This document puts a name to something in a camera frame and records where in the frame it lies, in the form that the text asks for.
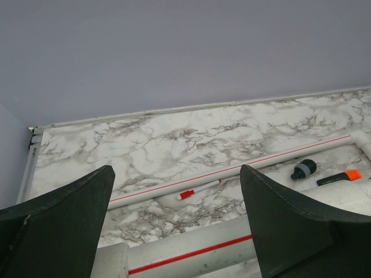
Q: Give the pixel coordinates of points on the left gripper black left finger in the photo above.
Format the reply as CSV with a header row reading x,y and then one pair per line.
x,y
56,234

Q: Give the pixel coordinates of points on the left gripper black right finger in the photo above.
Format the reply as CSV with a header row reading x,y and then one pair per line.
x,y
297,236

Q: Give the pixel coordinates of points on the white PVC pipe frame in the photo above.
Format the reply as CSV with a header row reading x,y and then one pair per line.
x,y
206,249

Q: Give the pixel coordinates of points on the small black round fitting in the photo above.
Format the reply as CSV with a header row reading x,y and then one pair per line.
x,y
304,169

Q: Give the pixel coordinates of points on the black orange tool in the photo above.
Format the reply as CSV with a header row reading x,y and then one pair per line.
x,y
350,175

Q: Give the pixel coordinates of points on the red capped white marker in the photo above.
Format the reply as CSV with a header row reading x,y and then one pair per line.
x,y
190,192

